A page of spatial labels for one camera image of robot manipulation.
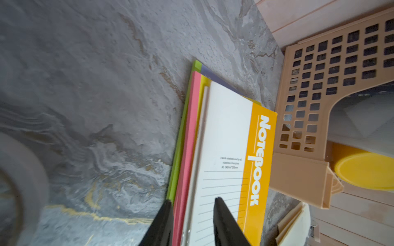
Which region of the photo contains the yellow watering can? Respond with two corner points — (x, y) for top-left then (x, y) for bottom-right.
(331, 143), (394, 191)

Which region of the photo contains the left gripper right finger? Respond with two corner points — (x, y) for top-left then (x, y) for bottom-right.
(213, 197), (251, 246)

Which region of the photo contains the open cream notebook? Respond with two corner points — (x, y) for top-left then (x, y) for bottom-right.
(276, 202), (311, 246)

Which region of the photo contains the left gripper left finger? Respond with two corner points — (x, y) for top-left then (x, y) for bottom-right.
(139, 199), (174, 246)

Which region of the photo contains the beige desk organizer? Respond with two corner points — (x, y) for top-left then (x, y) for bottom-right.
(269, 8), (394, 209)

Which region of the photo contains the clear tape roll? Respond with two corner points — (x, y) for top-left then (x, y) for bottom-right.
(1, 133), (49, 246)

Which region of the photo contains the purple cover notebook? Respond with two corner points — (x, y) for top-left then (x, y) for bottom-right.
(166, 59), (262, 204)

